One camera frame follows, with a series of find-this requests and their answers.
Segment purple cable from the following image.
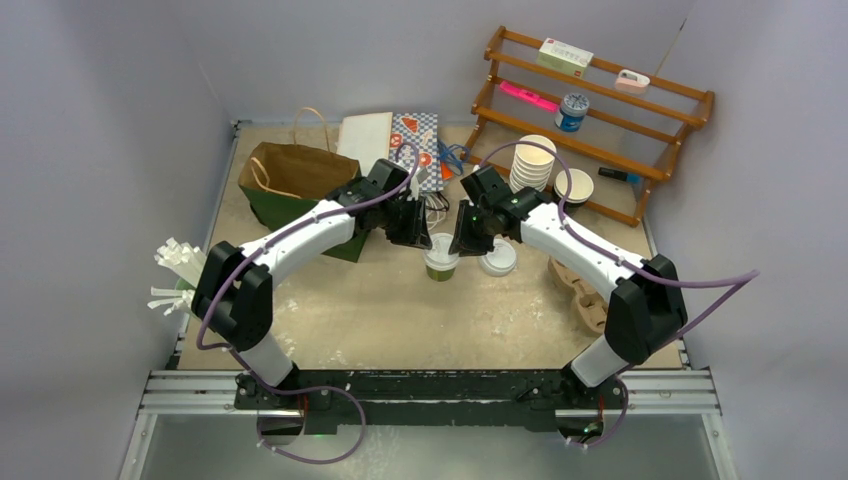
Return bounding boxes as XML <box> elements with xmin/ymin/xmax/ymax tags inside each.
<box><xmin>195</xmin><ymin>142</ymin><xmax>422</xmax><ymax>362</ymax></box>
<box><xmin>476</xmin><ymin>140</ymin><xmax>761</xmax><ymax>372</ymax></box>

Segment orange paper bag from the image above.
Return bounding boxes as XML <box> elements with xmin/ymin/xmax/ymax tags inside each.
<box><xmin>440</xmin><ymin>163</ymin><xmax>456</xmax><ymax>181</ymax></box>

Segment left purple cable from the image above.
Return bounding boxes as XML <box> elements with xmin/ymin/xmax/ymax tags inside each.
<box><xmin>195</xmin><ymin>142</ymin><xmax>422</xmax><ymax>362</ymax></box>

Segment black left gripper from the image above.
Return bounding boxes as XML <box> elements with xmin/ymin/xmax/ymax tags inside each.
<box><xmin>379</xmin><ymin>194</ymin><xmax>432</xmax><ymax>249</ymax></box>

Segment green paper bag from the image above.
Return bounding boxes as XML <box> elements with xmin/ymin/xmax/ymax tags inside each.
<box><xmin>237</xmin><ymin>107</ymin><xmax>362</xmax><ymax>232</ymax></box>

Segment pink white small case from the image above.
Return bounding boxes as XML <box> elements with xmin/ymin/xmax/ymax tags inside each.
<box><xmin>614</xmin><ymin>69</ymin><xmax>651</xmax><ymax>95</ymax></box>

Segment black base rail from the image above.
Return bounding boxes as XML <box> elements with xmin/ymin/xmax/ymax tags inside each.
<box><xmin>234</xmin><ymin>369</ymin><xmax>627</xmax><ymax>441</ymax></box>

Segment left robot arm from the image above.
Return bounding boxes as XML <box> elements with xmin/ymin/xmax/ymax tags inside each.
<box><xmin>190</xmin><ymin>159</ymin><xmax>432</xmax><ymax>409</ymax></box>

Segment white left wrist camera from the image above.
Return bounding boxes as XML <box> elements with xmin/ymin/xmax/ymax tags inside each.
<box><xmin>408</xmin><ymin>176</ymin><xmax>421</xmax><ymax>200</ymax></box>

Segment green takeout paper cup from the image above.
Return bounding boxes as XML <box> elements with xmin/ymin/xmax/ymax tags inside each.
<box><xmin>425</xmin><ymin>261</ymin><xmax>458</xmax><ymax>282</ymax></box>

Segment pink highlighter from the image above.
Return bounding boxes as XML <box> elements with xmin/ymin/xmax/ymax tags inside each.
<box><xmin>498</xmin><ymin>80</ymin><xmax>559</xmax><ymax>113</ymax></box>

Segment blue checkered bakery bag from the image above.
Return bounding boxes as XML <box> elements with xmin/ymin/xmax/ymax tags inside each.
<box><xmin>389</xmin><ymin>113</ymin><xmax>444</xmax><ymax>193</ymax></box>

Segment single white coffee lid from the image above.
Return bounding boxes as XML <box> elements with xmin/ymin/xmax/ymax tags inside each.
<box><xmin>423</xmin><ymin>233</ymin><xmax>459</xmax><ymax>263</ymax></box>

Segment stack of white paper cups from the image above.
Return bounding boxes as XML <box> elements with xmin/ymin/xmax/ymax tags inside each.
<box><xmin>509</xmin><ymin>134</ymin><xmax>556</xmax><ymax>192</ymax></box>

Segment wooden shelf rack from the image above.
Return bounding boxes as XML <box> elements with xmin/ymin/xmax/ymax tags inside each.
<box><xmin>465</xmin><ymin>25</ymin><xmax>715</xmax><ymax>227</ymax></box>

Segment wrapped white straws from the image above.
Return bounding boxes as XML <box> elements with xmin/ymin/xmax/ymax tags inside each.
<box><xmin>147</xmin><ymin>237</ymin><xmax>207</xmax><ymax>316</ymax></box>

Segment dark blue marker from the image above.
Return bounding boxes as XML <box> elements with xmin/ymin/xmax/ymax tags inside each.
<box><xmin>597</xmin><ymin>167</ymin><xmax>641</xmax><ymax>184</ymax></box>

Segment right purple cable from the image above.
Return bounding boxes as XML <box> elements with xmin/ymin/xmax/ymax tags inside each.
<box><xmin>476</xmin><ymin>140</ymin><xmax>761</xmax><ymax>372</ymax></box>

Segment blue lidded jar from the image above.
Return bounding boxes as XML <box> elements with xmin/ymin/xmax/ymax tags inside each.
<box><xmin>554</xmin><ymin>92</ymin><xmax>590</xmax><ymax>133</ymax></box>

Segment dark printed coffee cup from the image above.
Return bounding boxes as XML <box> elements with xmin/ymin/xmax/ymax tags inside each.
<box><xmin>552</xmin><ymin>168</ymin><xmax>594</xmax><ymax>211</ymax></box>

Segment white green box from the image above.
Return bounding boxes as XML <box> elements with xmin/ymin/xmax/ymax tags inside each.
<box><xmin>535</xmin><ymin>38</ymin><xmax>594</xmax><ymax>78</ymax></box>

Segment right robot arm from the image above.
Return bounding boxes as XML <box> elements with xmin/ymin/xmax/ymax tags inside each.
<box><xmin>450</xmin><ymin>166</ymin><xmax>688</xmax><ymax>407</ymax></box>

